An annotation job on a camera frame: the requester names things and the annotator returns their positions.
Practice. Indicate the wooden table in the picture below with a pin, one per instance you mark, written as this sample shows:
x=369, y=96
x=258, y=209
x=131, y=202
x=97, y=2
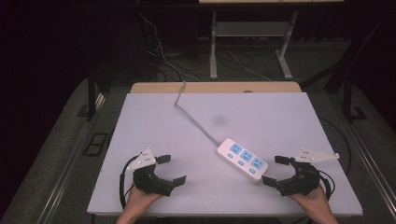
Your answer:
x=218, y=87

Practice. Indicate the person's left hand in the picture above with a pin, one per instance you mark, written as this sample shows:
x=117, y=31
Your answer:
x=140, y=200

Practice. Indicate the black metal stand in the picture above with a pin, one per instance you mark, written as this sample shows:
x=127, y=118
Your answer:
x=91, y=99
x=348, y=99

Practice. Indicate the white board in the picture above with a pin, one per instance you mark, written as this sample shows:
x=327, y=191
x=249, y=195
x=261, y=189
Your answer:
x=155, y=124

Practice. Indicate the white power strip blue sockets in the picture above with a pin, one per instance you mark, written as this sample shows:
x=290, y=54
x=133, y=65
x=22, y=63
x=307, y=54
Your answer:
x=243, y=160

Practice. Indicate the white metal desk frame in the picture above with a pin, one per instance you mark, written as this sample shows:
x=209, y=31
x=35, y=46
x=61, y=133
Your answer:
x=249, y=29

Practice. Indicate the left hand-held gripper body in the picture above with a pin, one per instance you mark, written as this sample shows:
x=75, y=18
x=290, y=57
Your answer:
x=149, y=180

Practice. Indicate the aluminium rail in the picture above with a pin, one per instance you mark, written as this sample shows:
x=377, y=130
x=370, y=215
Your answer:
x=70, y=161
x=370, y=161

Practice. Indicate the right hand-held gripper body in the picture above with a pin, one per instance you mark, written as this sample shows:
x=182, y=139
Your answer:
x=302, y=179

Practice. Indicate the black rectangular floor frame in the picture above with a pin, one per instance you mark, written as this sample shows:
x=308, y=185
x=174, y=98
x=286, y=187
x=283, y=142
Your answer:
x=96, y=144

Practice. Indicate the person's right hand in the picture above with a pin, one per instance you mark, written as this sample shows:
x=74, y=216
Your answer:
x=313, y=203

